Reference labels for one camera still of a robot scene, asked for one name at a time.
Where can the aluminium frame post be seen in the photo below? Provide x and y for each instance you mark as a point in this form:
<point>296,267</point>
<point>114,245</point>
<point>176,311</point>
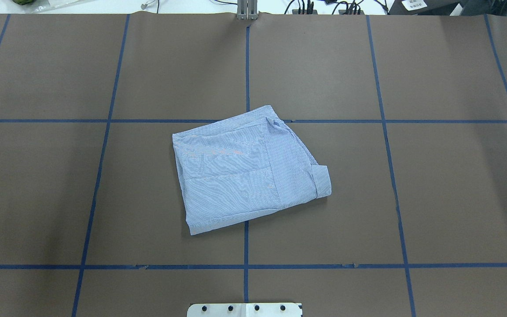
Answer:
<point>247,10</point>

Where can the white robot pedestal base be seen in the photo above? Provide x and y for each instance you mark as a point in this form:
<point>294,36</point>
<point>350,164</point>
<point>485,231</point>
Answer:
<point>260,309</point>

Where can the light blue striped shirt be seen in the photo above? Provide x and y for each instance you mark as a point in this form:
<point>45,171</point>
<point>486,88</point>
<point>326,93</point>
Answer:
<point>244,167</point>

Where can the green cloth bundle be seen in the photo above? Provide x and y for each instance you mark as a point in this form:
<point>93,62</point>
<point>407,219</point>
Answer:
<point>23,2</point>

